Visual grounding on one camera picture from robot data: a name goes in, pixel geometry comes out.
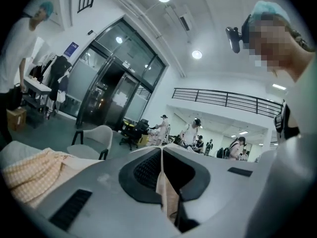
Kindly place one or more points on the black head-worn camera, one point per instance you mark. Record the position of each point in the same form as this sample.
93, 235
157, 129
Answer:
234, 38

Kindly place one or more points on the clothes rack with garments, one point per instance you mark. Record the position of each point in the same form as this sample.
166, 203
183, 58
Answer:
59, 71

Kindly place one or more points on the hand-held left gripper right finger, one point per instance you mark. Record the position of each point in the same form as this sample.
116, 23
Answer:
223, 195

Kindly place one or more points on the white armchair black legs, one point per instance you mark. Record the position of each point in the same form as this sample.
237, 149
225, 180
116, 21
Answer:
95, 137

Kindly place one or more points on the blue wall poster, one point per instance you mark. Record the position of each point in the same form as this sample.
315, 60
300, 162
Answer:
71, 49

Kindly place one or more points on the black balcony railing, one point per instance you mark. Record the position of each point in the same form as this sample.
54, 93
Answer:
227, 98

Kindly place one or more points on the white side table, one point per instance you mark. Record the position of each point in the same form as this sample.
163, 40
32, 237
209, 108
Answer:
37, 85

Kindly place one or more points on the person's head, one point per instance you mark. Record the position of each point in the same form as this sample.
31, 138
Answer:
275, 46

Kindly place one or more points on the ceiling air conditioner unit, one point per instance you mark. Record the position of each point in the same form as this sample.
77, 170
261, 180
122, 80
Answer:
182, 18

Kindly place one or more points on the yellow black office chair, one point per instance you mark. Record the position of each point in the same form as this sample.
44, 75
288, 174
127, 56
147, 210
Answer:
128, 127

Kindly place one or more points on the black bag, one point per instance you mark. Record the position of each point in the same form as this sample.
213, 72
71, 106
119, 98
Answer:
15, 97

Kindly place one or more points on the person's white shirt torso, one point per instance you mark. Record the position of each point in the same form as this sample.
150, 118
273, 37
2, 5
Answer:
305, 95

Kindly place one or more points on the black framed glass door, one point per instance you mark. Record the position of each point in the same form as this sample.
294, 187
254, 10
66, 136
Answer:
119, 88

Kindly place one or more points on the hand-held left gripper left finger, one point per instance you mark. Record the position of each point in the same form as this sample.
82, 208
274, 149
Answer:
109, 207

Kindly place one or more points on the teal hair cap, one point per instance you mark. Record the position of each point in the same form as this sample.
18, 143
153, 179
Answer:
268, 7

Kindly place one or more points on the rectangular ceiling light panel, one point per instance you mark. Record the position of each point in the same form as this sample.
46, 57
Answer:
280, 86

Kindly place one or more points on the cardboard box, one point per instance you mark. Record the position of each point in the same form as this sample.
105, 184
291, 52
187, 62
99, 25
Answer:
16, 119

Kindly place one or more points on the yellow checked tablecloth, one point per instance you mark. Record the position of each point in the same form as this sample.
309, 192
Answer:
32, 177

